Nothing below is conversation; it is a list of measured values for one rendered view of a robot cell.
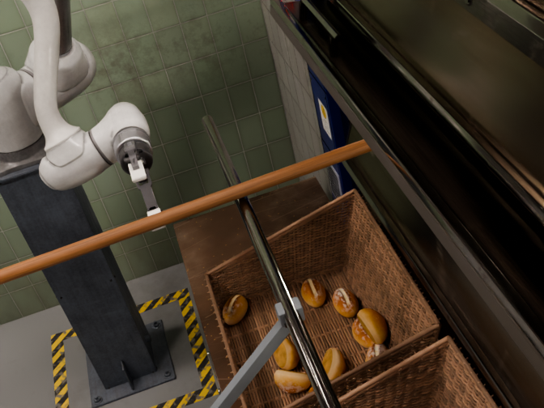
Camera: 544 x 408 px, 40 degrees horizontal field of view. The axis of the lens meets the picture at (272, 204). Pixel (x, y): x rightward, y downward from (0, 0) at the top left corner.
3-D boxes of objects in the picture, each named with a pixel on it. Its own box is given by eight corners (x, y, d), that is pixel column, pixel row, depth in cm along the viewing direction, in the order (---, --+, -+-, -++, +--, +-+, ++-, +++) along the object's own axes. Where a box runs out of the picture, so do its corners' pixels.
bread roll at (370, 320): (375, 348, 195) (393, 336, 195) (378, 345, 188) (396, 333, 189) (354, 315, 197) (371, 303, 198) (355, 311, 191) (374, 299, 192)
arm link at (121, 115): (161, 146, 186) (116, 175, 187) (150, 117, 198) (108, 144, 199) (137, 115, 179) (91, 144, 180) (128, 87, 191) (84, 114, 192)
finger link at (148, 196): (130, 172, 173) (132, 174, 175) (146, 217, 171) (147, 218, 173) (147, 167, 174) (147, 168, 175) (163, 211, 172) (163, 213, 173)
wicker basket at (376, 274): (368, 256, 226) (357, 184, 209) (452, 401, 181) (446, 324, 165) (214, 308, 222) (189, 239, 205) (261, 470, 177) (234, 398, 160)
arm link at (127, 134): (155, 151, 186) (159, 164, 181) (119, 163, 185) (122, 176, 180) (143, 121, 181) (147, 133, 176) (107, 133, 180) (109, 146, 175)
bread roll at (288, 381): (279, 369, 196) (277, 390, 195) (270, 367, 190) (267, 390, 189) (316, 375, 192) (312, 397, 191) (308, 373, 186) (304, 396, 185)
